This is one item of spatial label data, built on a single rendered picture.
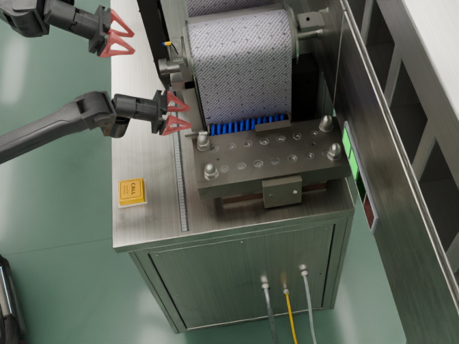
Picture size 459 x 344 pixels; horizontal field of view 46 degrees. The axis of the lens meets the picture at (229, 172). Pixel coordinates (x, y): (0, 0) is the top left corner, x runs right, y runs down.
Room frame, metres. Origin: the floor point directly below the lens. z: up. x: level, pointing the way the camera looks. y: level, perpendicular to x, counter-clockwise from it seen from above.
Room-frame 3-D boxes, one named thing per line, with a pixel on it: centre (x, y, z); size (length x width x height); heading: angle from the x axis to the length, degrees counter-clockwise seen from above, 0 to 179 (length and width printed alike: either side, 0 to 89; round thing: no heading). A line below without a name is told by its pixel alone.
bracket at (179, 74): (1.03, 0.09, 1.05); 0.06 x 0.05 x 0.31; 90
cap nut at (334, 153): (0.76, -0.27, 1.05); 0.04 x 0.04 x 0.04
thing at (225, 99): (0.93, -0.08, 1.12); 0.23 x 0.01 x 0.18; 90
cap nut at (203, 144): (0.86, 0.06, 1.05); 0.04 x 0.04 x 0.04
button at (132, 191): (0.83, 0.28, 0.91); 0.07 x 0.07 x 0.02; 0
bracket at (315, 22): (0.99, -0.25, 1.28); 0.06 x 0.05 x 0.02; 90
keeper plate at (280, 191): (0.72, -0.13, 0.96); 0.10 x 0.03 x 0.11; 90
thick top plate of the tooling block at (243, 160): (0.81, -0.11, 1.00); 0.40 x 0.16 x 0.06; 90
